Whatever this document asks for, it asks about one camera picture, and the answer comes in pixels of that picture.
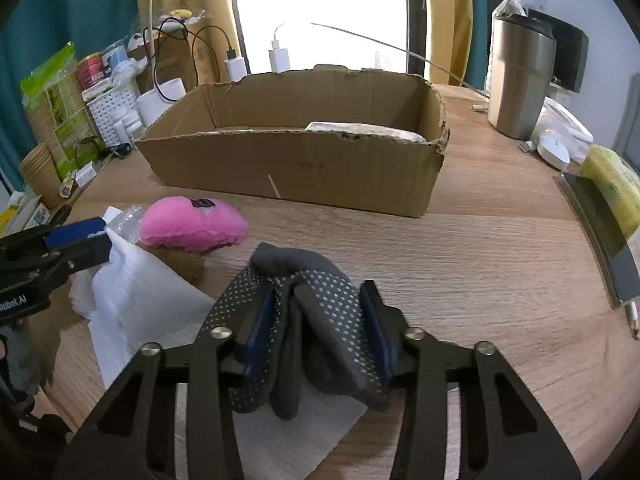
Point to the white perforated basket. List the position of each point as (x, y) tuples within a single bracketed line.
[(112, 110)]

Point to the stainless steel tumbler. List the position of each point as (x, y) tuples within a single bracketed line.
[(520, 75)]

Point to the yellow sponge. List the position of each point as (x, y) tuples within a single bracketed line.
[(612, 180)]

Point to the silver usb connector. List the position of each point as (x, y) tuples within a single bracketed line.
[(526, 147)]

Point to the small printed card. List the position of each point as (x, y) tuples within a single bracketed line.
[(77, 180)]

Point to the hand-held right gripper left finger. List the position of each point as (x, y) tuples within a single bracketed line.
[(262, 325)]

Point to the tall brown carton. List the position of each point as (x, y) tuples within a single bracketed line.
[(175, 60)]

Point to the small white bottle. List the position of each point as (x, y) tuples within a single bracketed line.
[(132, 127)]

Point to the dark tablet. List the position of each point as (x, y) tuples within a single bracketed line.
[(595, 225)]

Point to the white charger with black plug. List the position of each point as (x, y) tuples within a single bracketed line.
[(235, 67)]

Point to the clear plastic bag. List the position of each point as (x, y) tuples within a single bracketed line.
[(127, 220)]

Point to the black monitor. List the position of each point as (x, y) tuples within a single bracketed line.
[(567, 50)]

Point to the pink plush ice cream toy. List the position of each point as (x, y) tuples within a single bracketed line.
[(190, 227)]

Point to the white and yellow box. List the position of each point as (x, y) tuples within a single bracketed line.
[(20, 212)]

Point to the stack of brown paper cups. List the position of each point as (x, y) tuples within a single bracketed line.
[(40, 175)]

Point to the white foam sheet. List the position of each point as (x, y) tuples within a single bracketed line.
[(145, 300)]

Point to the white computer mouse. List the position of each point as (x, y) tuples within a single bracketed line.
[(552, 150)]

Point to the crumpled white plastic bag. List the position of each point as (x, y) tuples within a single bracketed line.
[(127, 72)]

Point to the red can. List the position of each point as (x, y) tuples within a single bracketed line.
[(92, 70)]

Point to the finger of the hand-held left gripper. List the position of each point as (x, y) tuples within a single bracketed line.
[(70, 232), (85, 255)]

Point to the grey dotted work glove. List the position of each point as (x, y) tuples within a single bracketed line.
[(320, 280)]

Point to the green snack packet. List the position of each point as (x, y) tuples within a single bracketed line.
[(55, 90)]

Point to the bag of small plush toys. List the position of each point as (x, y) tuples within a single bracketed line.
[(181, 15)]

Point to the brown cardboard box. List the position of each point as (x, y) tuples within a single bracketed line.
[(300, 170)]

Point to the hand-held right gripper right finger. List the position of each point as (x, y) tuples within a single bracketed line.
[(375, 330)]

